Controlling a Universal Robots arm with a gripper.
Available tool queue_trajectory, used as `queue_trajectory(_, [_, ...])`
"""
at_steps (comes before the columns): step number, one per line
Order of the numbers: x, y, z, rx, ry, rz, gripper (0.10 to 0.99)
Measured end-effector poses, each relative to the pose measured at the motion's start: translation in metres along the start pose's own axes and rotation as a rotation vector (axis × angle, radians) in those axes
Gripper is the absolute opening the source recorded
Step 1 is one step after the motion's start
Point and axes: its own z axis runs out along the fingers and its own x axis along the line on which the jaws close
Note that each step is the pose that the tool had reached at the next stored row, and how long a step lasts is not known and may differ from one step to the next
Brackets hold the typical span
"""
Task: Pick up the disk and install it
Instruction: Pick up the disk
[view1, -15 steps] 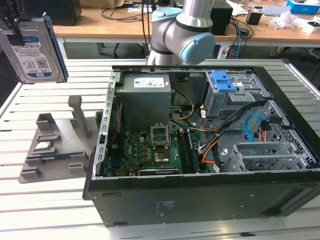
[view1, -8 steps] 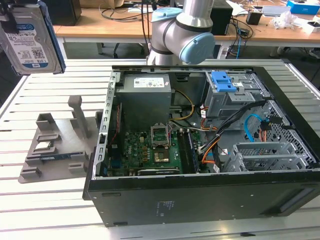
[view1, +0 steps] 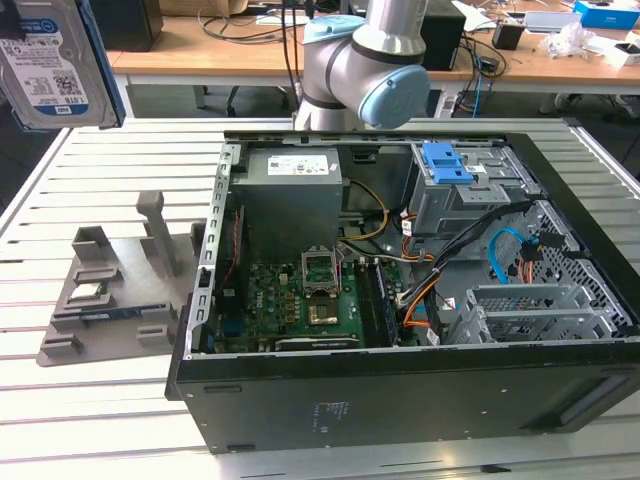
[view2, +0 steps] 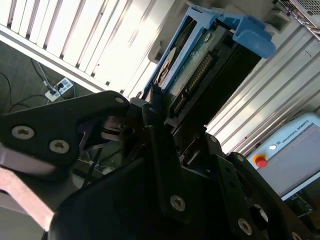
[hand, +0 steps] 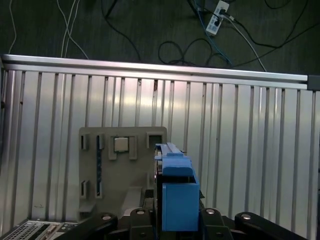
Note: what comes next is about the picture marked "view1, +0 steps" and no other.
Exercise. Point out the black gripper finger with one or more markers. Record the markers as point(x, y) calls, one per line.
point(10, 17)

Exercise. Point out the hard disk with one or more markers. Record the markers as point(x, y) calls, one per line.
point(55, 70)

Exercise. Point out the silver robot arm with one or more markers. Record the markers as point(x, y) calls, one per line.
point(360, 65)

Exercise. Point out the large black box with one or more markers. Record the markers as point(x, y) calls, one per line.
point(135, 25)

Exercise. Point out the wooden desk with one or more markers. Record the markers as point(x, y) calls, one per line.
point(200, 57)

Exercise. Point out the silver CPU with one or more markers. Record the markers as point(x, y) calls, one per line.
point(85, 292)

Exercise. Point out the grey parts rack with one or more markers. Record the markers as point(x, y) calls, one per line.
point(135, 300)

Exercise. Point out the blue RAM stick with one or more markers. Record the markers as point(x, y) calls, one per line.
point(112, 315)

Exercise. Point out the grey power supply unit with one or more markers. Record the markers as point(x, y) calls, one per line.
point(285, 210)

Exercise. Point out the green motherboard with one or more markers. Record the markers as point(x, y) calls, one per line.
point(270, 305)

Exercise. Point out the CPU socket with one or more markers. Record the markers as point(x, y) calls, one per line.
point(324, 312)

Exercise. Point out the black speaker box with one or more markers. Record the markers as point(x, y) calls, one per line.
point(445, 42)

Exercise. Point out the white power strip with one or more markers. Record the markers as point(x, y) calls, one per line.
point(446, 105)

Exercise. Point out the black expansion slot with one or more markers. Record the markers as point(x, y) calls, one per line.
point(315, 343)

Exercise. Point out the blue plastic drive latch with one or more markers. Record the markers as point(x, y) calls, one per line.
point(445, 165)

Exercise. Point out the black RAM slot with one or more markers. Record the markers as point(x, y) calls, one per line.
point(369, 305)
point(387, 300)

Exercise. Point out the grey metal drive cage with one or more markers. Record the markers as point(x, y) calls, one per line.
point(450, 210)

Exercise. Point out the black PC case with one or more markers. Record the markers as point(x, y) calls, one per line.
point(400, 400)

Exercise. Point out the crumpled clear plastic bag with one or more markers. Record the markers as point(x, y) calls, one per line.
point(570, 40)

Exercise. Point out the blue cardboard box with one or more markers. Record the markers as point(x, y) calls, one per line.
point(607, 15)

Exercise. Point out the white box with black inlay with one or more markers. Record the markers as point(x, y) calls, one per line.
point(617, 55)

